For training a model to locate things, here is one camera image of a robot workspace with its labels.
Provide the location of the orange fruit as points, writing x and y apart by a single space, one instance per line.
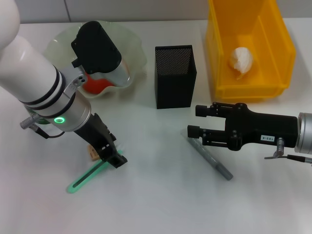
97 86

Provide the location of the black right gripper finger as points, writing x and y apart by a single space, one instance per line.
193 131
201 110

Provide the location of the small wooden cork block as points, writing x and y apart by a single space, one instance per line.
93 154

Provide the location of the white and silver left arm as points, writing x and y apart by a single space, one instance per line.
26 70

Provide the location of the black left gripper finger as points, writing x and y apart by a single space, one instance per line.
104 153
119 161

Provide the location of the pale green glass fruit plate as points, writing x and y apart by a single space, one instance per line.
131 48

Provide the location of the yellow plastic bin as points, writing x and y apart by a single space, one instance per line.
273 73

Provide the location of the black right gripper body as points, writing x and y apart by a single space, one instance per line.
265 128

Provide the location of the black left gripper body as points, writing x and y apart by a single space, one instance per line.
93 131

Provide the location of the white and silver right arm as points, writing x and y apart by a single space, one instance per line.
304 132

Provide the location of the white paper ball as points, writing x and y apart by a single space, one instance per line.
241 61

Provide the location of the black mesh pen holder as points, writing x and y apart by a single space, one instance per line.
174 90

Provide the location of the grey marker pen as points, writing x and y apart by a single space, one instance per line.
214 163

